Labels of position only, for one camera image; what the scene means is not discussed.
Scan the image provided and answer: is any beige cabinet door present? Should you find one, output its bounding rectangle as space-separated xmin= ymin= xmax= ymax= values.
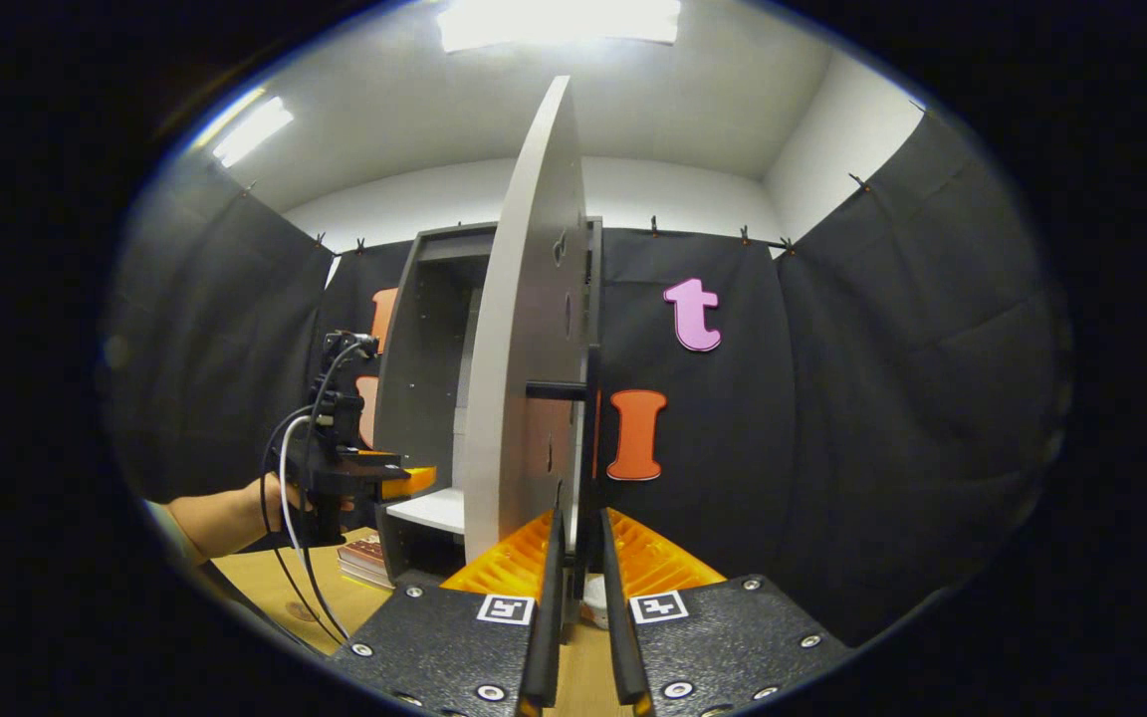
xmin=462 ymin=75 xmax=591 ymax=571

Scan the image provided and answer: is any black backdrop cloth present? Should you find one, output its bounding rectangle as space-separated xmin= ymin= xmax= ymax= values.
xmin=101 ymin=105 xmax=1072 ymax=648

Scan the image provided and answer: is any row of black cloth clips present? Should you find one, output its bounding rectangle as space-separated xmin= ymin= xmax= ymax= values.
xmin=240 ymin=100 xmax=925 ymax=255

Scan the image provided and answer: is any grey cabinet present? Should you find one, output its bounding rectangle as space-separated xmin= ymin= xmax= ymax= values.
xmin=374 ymin=217 xmax=606 ymax=598

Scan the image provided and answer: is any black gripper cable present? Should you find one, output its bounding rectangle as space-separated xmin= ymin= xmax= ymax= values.
xmin=259 ymin=344 xmax=353 ymax=644

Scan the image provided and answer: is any white cabinet shelf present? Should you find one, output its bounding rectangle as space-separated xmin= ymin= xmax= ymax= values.
xmin=386 ymin=488 xmax=467 ymax=536

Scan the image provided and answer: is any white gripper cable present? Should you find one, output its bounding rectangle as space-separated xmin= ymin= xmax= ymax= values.
xmin=278 ymin=413 xmax=336 ymax=559

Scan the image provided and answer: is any ceiling fluorescent light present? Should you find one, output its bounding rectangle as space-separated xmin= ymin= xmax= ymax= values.
xmin=210 ymin=95 xmax=294 ymax=168
xmin=436 ymin=0 xmax=682 ymax=53

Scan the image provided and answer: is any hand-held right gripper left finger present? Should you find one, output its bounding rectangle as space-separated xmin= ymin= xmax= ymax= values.
xmin=328 ymin=508 xmax=568 ymax=717

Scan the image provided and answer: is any white cover book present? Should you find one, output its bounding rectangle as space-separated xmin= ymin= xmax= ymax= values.
xmin=338 ymin=554 xmax=395 ymax=591

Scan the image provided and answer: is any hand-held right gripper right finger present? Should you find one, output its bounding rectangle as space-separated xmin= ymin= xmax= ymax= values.
xmin=599 ymin=506 xmax=855 ymax=717

